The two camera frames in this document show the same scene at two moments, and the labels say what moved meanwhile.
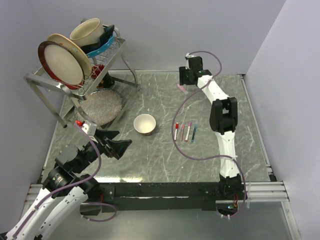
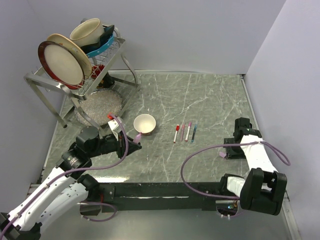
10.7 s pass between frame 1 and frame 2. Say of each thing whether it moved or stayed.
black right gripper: moved
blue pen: stayed
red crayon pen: stayed
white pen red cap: stayed
